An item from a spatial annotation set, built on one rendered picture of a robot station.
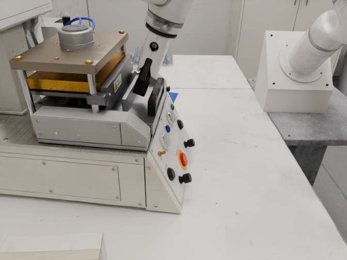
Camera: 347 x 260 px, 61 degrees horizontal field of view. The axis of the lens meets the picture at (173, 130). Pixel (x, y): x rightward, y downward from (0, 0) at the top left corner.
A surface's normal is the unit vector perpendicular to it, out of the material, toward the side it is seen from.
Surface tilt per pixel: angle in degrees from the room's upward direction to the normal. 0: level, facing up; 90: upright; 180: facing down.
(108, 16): 90
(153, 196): 90
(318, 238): 0
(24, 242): 3
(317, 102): 90
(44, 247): 2
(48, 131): 90
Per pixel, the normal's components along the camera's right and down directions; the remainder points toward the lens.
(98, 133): -0.11, 0.52
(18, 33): 0.99, 0.07
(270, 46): 0.00, -0.22
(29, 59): 0.02, -0.85
